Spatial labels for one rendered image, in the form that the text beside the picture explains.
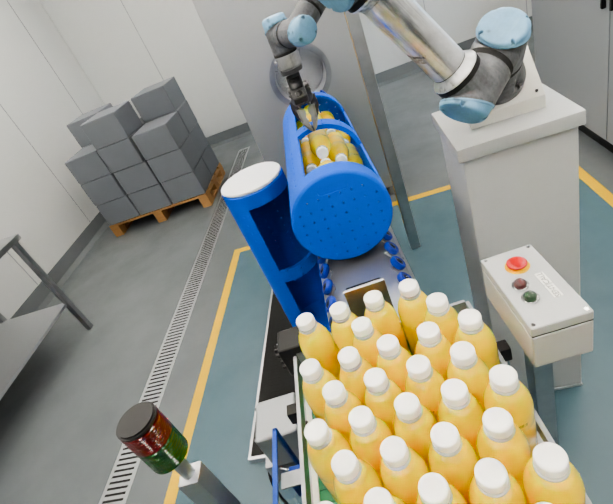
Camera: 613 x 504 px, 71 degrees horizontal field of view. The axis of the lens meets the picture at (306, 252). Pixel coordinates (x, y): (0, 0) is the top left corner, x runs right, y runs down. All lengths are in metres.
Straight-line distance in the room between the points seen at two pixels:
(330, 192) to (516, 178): 0.52
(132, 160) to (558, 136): 3.98
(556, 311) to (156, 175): 4.22
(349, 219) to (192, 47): 5.28
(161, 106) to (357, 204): 3.81
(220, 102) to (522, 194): 5.39
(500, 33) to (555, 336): 0.69
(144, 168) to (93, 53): 2.47
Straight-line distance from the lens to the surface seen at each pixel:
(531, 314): 0.81
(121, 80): 6.72
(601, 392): 2.07
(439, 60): 1.07
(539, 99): 1.37
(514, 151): 1.31
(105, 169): 4.86
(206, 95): 6.41
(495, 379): 0.72
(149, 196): 4.82
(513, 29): 1.18
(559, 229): 1.50
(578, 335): 0.85
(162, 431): 0.71
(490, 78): 1.13
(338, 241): 1.23
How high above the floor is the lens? 1.69
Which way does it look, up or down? 32 degrees down
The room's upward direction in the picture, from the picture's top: 24 degrees counter-clockwise
